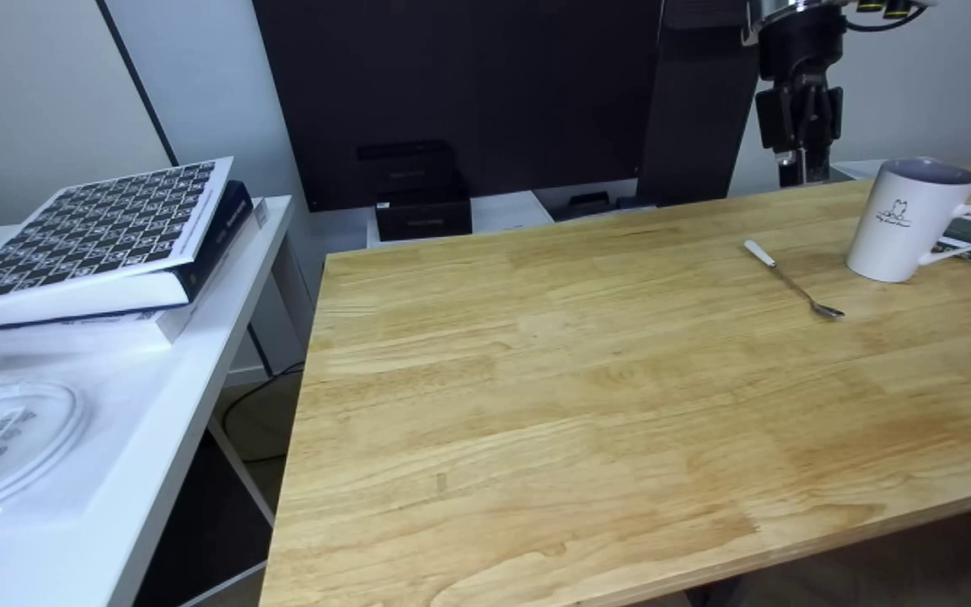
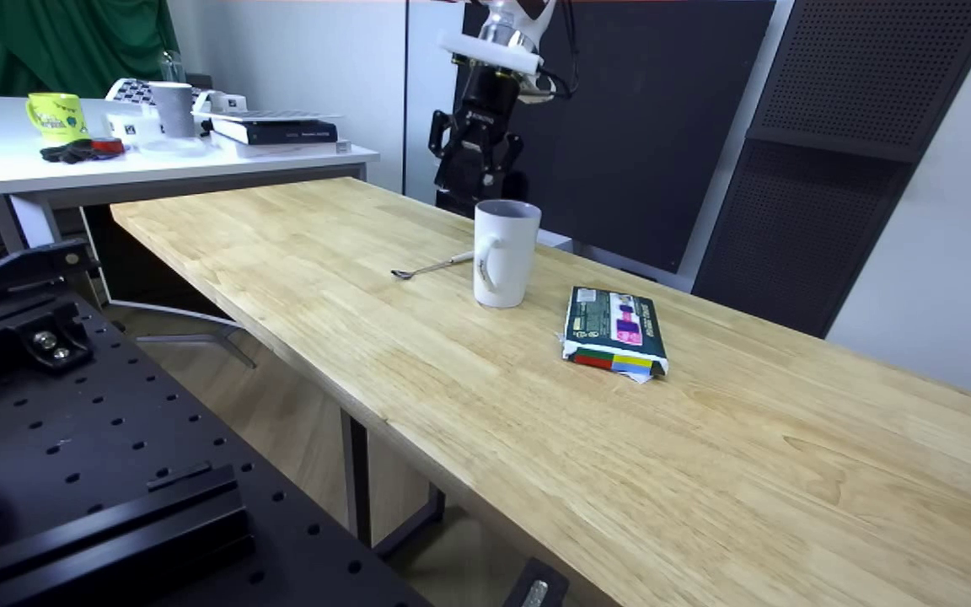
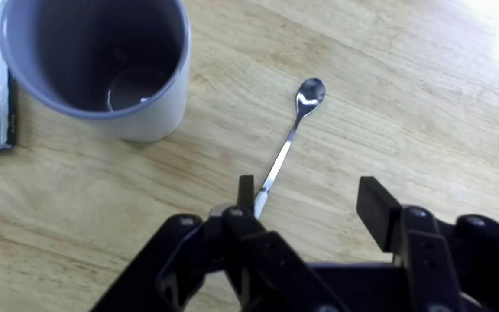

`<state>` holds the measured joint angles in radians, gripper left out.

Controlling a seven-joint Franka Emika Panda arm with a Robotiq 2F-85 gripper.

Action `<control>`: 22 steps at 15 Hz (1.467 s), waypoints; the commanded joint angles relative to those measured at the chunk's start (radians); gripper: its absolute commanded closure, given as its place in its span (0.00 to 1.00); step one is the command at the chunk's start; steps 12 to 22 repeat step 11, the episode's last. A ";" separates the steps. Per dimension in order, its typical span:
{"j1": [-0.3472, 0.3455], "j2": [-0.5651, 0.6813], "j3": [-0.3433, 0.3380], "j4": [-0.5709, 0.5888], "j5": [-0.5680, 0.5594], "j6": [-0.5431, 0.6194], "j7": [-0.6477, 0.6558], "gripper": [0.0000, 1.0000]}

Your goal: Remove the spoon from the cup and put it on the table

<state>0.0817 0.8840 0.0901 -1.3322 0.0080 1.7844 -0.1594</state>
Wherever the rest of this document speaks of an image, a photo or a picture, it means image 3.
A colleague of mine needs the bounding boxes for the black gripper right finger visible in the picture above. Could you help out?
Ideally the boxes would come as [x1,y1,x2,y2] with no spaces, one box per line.
[355,175,499,312]

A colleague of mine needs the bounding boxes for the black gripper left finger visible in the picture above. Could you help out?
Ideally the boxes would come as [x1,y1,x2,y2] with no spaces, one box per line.
[90,173,352,312]

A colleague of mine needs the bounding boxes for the white handled metal spoon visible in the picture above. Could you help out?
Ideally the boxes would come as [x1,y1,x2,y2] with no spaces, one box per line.
[251,76,328,222]

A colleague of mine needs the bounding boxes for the white mug purple interior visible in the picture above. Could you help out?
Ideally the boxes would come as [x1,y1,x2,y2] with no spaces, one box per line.
[0,0,194,144]

